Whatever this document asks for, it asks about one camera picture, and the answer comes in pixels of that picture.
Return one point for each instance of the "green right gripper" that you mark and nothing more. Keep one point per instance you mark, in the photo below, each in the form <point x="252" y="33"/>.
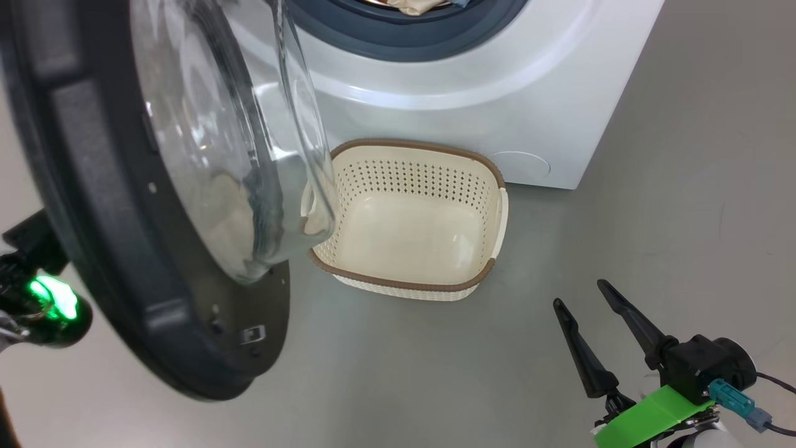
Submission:
<point x="653" y="414"/>

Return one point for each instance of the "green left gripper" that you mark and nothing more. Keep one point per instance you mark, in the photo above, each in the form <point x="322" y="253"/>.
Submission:
<point x="37" y="330"/>

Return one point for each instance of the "black round glass washer door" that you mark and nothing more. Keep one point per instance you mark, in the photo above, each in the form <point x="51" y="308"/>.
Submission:
<point x="93" y="186"/>

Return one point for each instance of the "blue white cartoon print garment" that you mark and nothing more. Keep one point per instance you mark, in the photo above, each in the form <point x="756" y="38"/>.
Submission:
<point x="420" y="6"/>

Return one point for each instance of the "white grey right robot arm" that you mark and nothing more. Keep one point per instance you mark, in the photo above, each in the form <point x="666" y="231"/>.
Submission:
<point x="690" y="438"/>

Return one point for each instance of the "white front-load washing machine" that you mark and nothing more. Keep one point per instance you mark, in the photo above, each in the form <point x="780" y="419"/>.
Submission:
<point x="497" y="93"/>

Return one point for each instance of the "cream perforated laundry basket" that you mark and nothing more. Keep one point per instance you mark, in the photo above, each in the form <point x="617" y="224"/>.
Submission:
<point x="410" y="236"/>

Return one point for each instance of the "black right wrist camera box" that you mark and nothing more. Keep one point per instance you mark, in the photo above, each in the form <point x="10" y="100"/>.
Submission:
<point x="703" y="364"/>

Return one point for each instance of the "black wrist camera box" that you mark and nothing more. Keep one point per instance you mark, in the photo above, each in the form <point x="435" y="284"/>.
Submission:
<point x="703" y="364"/>
<point x="34" y="242"/>

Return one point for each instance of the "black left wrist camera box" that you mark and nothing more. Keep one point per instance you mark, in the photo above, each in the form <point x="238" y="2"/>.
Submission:
<point x="34" y="242"/>

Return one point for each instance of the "teal right camera connector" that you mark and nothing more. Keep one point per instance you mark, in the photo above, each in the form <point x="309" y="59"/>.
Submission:
<point x="734" y="401"/>

